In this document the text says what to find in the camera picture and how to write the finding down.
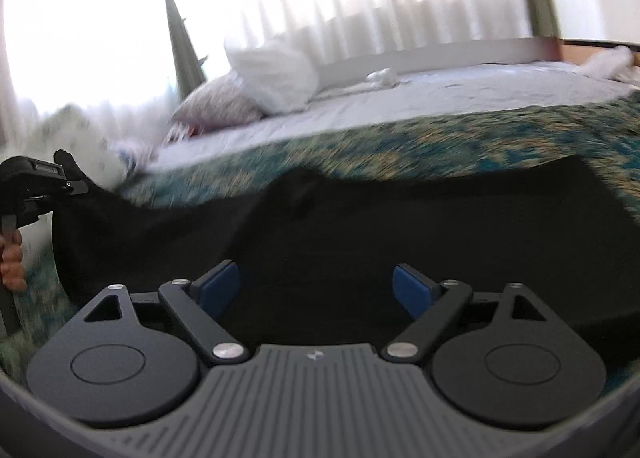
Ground person's left hand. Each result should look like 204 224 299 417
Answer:
0 229 27 293

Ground white floral duvet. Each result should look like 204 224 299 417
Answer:
39 105 127 190

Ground white bed sheet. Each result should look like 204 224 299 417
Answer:
145 58 640 174

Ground small crumpled white cloth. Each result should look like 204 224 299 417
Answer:
366 67 402 89

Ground blue patterned blanket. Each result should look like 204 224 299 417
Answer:
0 88 640 391

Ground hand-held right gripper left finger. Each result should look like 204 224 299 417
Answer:
82 259 251 366

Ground striped patterned cloth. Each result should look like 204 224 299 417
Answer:
111 137 160 170

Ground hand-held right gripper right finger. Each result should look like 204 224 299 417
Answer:
380 262 551 365

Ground white pillow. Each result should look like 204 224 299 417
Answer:
223 33 321 115

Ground black pants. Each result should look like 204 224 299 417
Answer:
50 154 640 375

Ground large crumpled white cloth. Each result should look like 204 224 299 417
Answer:
580 45 637 82

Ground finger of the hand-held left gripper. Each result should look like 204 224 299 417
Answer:
53 149 91 194

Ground red patterned pillow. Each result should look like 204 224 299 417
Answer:
164 121 202 145

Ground floral purple pillow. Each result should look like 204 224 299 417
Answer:
172 72 267 127

